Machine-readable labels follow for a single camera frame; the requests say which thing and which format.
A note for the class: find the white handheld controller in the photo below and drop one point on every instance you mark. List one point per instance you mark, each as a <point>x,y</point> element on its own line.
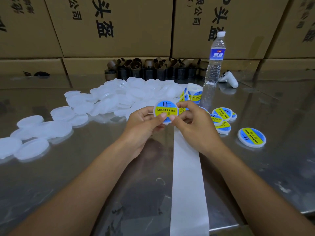
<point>229,79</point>

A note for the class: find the person's right forearm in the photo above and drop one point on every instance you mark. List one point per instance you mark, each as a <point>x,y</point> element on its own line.
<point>268,199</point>

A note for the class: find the pile of white plastic lids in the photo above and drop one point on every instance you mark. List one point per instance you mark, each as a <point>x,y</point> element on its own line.
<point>115,93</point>

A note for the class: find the sticker roll with backing strip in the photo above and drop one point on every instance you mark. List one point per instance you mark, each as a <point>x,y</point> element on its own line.
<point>189,204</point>

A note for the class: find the clear plastic water bottle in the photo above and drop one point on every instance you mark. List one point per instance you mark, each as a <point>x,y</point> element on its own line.
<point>215,60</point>

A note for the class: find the person's left forearm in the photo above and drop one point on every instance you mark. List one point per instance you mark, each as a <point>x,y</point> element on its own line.
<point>69,199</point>

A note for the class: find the person's right hand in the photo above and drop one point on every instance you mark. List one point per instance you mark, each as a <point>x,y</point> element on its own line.
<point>202,130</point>

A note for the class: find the stack of brown cardboard boxes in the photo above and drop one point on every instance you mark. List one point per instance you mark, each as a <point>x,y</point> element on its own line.
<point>118,27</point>

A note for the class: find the person's left hand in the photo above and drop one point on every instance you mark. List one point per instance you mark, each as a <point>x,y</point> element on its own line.
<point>138,135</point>

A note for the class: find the row of dark cardboard tubes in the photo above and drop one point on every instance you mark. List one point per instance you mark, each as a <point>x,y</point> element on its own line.
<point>142,69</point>

